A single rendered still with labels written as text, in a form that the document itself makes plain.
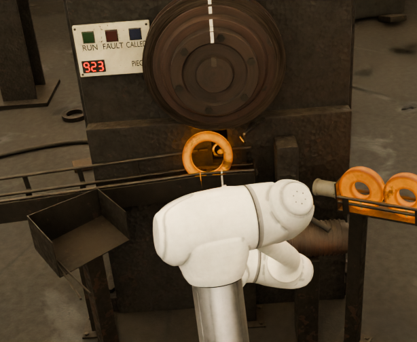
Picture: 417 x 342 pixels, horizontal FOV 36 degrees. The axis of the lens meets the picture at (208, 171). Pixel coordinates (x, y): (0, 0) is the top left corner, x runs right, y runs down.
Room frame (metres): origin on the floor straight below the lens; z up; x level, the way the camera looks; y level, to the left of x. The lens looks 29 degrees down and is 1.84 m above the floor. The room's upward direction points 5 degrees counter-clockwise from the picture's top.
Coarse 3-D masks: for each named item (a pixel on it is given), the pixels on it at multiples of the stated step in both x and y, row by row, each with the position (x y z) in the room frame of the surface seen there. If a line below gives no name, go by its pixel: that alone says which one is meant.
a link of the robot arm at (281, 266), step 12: (264, 252) 1.25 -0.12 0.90; (276, 252) 1.26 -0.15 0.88; (288, 252) 1.30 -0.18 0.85; (264, 264) 1.42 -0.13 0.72; (276, 264) 1.39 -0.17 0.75; (288, 264) 1.32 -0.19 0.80; (300, 264) 1.41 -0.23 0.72; (264, 276) 1.41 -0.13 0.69; (276, 276) 1.38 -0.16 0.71; (288, 276) 1.38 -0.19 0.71; (300, 276) 1.41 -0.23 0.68; (288, 288) 1.43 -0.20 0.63
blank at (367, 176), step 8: (352, 168) 1.84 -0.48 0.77; (360, 168) 1.82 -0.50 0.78; (368, 168) 1.81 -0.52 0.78; (344, 176) 1.83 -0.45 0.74; (352, 176) 1.82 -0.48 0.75; (360, 176) 1.80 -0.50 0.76; (368, 176) 1.79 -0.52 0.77; (376, 176) 1.78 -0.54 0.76; (344, 184) 1.83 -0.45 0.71; (352, 184) 1.82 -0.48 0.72; (368, 184) 1.78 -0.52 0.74; (376, 184) 1.77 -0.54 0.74; (344, 192) 1.83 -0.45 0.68; (352, 192) 1.82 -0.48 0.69; (376, 192) 1.77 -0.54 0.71; (376, 200) 1.77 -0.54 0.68; (360, 208) 1.80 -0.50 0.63
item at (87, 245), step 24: (96, 192) 1.93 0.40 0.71; (48, 216) 1.83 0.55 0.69; (72, 216) 1.87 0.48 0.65; (96, 216) 1.92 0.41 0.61; (120, 216) 1.80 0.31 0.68; (48, 240) 1.64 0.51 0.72; (72, 240) 1.81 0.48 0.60; (96, 240) 1.79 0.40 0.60; (120, 240) 1.77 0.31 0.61; (48, 264) 1.69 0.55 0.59; (72, 264) 1.68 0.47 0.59; (96, 264) 1.77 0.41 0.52; (96, 288) 1.76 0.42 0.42; (96, 312) 1.75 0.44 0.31
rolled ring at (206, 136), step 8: (192, 136) 2.06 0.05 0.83; (200, 136) 2.05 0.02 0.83; (208, 136) 2.05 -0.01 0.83; (216, 136) 2.05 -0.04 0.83; (192, 144) 2.04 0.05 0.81; (224, 144) 2.04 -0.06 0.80; (184, 152) 2.04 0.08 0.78; (224, 152) 2.03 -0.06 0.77; (184, 160) 2.03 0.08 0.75; (224, 160) 2.02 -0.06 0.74; (232, 160) 2.02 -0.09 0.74; (192, 168) 2.02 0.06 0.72; (224, 168) 2.01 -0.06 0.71; (200, 176) 2.01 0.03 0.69
